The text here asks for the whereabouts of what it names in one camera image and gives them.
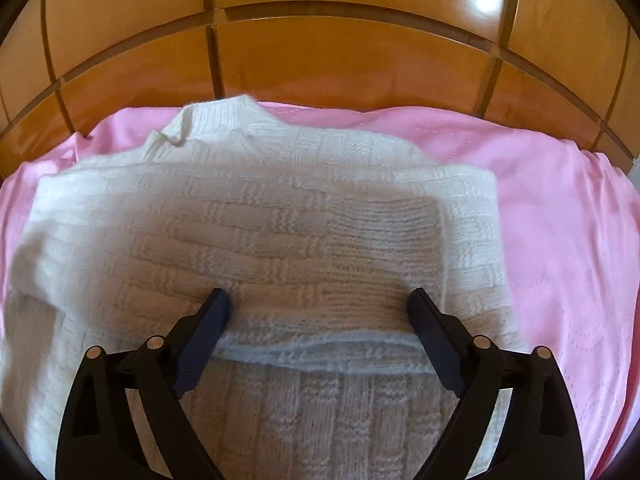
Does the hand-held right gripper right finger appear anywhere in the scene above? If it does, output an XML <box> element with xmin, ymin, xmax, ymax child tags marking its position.
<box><xmin>407</xmin><ymin>287</ymin><xmax>584</xmax><ymax>480</ymax></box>

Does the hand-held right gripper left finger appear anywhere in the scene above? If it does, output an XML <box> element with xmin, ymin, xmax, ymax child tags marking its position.
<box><xmin>55</xmin><ymin>287</ymin><xmax>232</xmax><ymax>480</ymax></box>

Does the white knit sweater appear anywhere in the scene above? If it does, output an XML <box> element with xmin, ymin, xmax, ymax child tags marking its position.
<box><xmin>0</xmin><ymin>94</ymin><xmax>531</xmax><ymax>480</ymax></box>

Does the pink blanket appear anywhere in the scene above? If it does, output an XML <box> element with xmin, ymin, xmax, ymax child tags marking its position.
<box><xmin>0</xmin><ymin>100</ymin><xmax>640</xmax><ymax>480</ymax></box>

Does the wooden headboard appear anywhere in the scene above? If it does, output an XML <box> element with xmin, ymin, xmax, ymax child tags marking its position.
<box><xmin>0</xmin><ymin>0</ymin><xmax>640</xmax><ymax>186</ymax></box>

